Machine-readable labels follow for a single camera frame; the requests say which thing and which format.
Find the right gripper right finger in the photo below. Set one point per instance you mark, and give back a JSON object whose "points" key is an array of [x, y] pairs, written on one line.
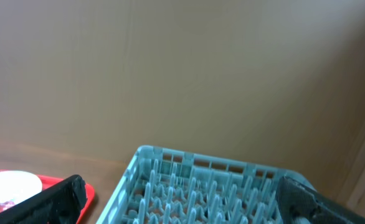
{"points": [[298, 203]]}

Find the red serving tray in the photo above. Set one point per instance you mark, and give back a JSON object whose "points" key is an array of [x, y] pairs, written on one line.
{"points": [[29, 198]]}

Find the large light blue plate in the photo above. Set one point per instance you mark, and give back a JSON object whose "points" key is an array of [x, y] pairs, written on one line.
{"points": [[20, 185]]}

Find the grey dishwasher rack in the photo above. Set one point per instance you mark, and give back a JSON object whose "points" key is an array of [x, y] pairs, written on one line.
{"points": [[162, 185]]}

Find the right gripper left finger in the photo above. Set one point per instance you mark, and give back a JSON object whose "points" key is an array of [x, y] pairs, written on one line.
{"points": [[61, 203]]}

